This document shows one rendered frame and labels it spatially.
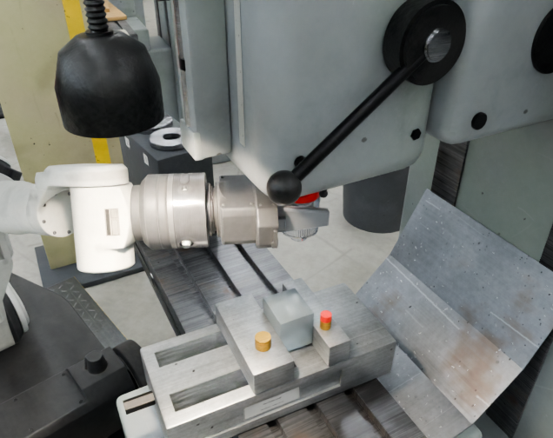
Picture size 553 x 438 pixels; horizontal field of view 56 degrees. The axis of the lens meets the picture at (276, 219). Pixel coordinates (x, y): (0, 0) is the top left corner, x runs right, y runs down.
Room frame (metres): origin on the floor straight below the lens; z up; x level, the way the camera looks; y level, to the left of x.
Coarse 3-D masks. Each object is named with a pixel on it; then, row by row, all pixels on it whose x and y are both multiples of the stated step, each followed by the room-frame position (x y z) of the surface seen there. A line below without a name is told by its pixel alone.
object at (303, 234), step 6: (318, 198) 0.52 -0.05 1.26; (294, 204) 0.51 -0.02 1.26; (300, 204) 0.51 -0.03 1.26; (306, 204) 0.51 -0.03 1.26; (312, 204) 0.51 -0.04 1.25; (318, 204) 0.52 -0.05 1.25; (312, 228) 0.51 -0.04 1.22; (288, 234) 0.51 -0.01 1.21; (294, 234) 0.51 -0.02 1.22; (300, 234) 0.51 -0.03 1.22; (306, 234) 0.51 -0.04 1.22; (312, 234) 0.51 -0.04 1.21
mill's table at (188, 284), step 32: (160, 256) 0.84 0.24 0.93; (192, 256) 0.84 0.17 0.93; (224, 256) 0.84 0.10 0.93; (256, 256) 0.84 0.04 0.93; (160, 288) 0.77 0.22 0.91; (192, 288) 0.76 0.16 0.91; (224, 288) 0.74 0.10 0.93; (256, 288) 0.74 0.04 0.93; (192, 320) 0.66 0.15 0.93; (288, 416) 0.47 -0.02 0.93; (320, 416) 0.47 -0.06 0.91; (352, 416) 0.47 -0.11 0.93; (384, 416) 0.47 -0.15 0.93
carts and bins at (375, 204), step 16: (384, 176) 2.23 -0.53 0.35; (400, 176) 2.23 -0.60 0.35; (352, 192) 2.32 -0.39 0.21; (368, 192) 2.26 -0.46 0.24; (384, 192) 2.23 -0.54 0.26; (400, 192) 2.24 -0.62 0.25; (352, 208) 2.32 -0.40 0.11; (368, 208) 2.26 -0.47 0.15; (384, 208) 2.24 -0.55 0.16; (400, 208) 2.25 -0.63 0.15; (352, 224) 2.32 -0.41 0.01; (368, 224) 2.26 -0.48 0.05; (384, 224) 2.24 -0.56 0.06; (400, 224) 2.27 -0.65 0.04
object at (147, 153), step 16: (160, 128) 1.03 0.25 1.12; (176, 128) 1.03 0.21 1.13; (128, 144) 1.03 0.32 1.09; (144, 144) 0.97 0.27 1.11; (160, 144) 0.94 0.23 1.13; (176, 144) 0.94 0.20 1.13; (128, 160) 1.05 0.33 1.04; (144, 160) 0.96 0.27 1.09; (160, 160) 0.91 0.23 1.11; (176, 160) 0.92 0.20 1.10; (192, 160) 0.94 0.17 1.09; (208, 160) 0.96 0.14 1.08; (144, 176) 0.97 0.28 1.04; (208, 176) 0.96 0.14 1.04
